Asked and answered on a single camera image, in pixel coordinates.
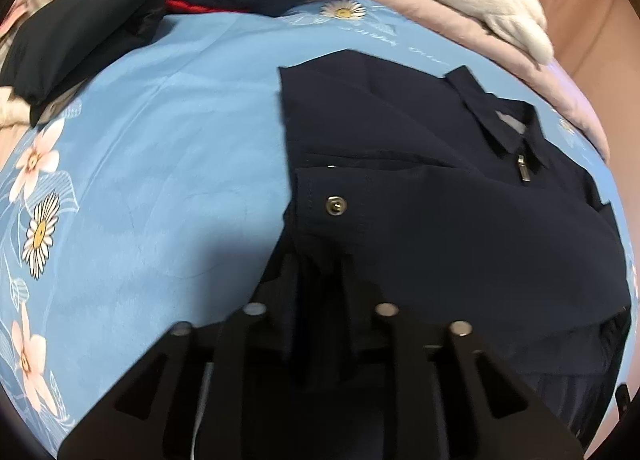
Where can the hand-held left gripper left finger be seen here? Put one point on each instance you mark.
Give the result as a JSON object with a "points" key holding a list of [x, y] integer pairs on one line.
{"points": [[250, 335]]}

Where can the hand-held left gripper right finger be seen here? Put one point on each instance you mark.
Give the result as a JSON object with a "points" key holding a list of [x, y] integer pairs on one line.
{"points": [[395, 335]]}

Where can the navy zip jacket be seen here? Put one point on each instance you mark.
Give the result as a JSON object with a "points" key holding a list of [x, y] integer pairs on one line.
{"points": [[425, 200]]}

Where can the blue floral bed sheet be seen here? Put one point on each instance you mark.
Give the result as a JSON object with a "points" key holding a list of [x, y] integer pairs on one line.
{"points": [[175, 165]]}

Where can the pink quilt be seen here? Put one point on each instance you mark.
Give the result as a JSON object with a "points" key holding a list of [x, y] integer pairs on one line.
{"points": [[450, 35]]}

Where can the white garment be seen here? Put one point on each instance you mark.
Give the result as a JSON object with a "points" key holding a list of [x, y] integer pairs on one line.
{"points": [[12, 110]]}

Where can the red garment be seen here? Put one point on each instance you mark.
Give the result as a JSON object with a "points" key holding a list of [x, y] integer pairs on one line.
{"points": [[190, 6]]}

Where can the dark folded garment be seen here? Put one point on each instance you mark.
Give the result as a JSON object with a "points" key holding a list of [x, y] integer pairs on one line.
{"points": [[75, 35]]}

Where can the pink curtain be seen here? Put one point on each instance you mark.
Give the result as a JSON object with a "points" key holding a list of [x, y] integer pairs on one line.
{"points": [[575, 15]]}

